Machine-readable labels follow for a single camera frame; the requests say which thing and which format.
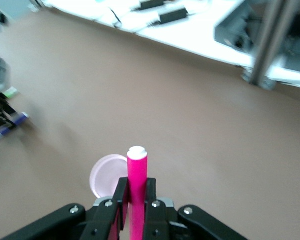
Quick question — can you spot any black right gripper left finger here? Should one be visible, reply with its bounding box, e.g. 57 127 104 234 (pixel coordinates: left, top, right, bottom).
0 177 129 240

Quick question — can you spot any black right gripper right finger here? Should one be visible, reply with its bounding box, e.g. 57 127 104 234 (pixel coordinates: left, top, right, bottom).
142 177 248 240

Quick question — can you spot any purple highlighter pen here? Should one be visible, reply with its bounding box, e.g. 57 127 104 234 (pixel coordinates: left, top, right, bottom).
0 111 30 143

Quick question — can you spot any pink highlighter pen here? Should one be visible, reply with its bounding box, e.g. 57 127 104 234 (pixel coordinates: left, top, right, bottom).
126 145 149 240

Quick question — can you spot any pink round pen holder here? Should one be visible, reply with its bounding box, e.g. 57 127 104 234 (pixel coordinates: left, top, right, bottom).
89 154 129 200

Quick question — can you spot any green highlighter pen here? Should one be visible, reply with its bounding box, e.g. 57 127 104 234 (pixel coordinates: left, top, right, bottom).
2 86 19 99

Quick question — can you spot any black power adapter brick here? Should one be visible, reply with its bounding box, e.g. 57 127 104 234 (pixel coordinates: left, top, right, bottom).
158 6 189 25
131 0 166 12

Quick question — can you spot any white table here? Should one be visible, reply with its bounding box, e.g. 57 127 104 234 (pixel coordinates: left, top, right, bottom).
41 0 300 91

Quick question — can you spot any grey metal box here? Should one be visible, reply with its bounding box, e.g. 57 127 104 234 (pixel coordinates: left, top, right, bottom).
213 0 267 54

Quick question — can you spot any black cable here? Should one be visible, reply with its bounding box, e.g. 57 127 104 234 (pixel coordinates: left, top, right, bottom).
108 6 124 29

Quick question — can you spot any metal post base bracket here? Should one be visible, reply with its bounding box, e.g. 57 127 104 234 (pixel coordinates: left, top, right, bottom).
241 68 277 91

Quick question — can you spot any silver metal frame post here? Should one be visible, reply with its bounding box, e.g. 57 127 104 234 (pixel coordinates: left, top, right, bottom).
249 0 300 86

